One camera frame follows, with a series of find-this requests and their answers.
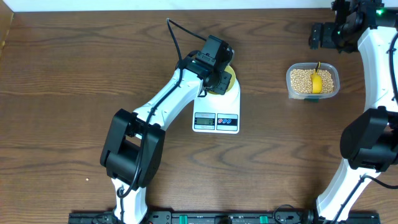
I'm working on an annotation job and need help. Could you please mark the yellow bowl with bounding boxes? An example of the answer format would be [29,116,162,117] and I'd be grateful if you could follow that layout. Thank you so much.
[208,65,236,95]

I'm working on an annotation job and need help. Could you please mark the yellow measuring cup scoop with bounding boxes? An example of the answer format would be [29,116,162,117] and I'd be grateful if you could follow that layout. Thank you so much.
[312,62,323,94]

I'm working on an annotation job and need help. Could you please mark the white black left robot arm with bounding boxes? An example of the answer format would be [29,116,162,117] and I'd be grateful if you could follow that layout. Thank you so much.
[100,35,241,223]

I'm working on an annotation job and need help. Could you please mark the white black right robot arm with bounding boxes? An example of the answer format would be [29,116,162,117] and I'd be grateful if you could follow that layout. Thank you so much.
[302,0,397,223]

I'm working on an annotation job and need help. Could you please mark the white digital kitchen scale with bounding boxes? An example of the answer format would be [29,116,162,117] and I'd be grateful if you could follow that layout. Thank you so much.
[192,80,241,134]

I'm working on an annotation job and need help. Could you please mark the clear plastic container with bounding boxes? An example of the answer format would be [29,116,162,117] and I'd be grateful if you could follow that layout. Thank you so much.
[286,62,340,100]

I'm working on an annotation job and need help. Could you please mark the soybeans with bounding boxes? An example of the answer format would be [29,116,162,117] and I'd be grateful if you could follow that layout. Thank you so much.
[290,69,335,93]

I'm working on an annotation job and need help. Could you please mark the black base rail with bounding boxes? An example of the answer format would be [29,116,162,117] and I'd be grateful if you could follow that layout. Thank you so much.
[68,210,382,224]

